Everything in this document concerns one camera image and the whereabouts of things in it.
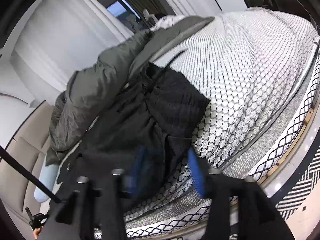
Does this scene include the dark grey duvet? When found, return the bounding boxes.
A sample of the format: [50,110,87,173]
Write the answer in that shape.
[46,16,214,166]

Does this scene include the black pants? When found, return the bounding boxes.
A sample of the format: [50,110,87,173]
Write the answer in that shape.
[57,63,209,209]

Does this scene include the white garment on bed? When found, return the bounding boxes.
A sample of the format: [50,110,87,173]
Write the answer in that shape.
[150,15,186,31]

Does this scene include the beige upholstered headboard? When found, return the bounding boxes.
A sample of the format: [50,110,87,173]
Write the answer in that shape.
[0,101,60,230]

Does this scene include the light blue pillow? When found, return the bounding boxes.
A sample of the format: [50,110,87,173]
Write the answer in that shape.
[34,160,59,203]

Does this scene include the white chair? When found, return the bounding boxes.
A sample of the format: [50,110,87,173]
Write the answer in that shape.
[143,9,158,25]

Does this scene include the left hand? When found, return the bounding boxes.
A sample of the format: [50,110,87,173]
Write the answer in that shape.
[33,228,42,240]

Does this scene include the white sheer curtain left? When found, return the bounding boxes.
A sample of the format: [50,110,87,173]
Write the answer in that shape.
[10,0,133,104]

